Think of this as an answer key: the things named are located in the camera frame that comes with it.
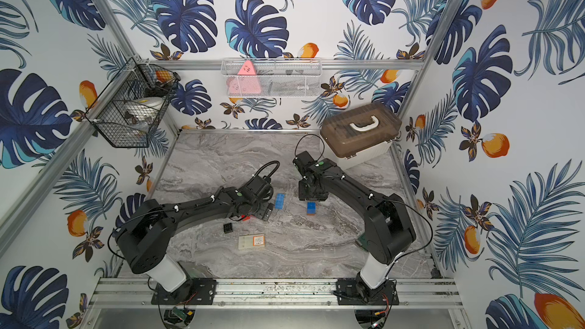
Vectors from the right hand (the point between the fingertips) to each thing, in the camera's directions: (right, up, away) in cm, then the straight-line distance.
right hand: (309, 195), depth 88 cm
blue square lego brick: (+1, -5, +1) cm, 5 cm away
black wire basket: (-62, +33, -10) cm, 70 cm away
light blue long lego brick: (-12, -3, +6) cm, 14 cm away
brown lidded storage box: (+19, +23, +4) cm, 30 cm away
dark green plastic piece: (+20, -17, -4) cm, 26 cm away
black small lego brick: (-31, -13, 0) cm, 34 cm away
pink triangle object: (-25, +44, +2) cm, 50 cm away
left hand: (-19, -3, +1) cm, 19 cm away
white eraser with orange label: (-22, -16, -4) cm, 28 cm away
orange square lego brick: (+1, -9, +5) cm, 10 cm away
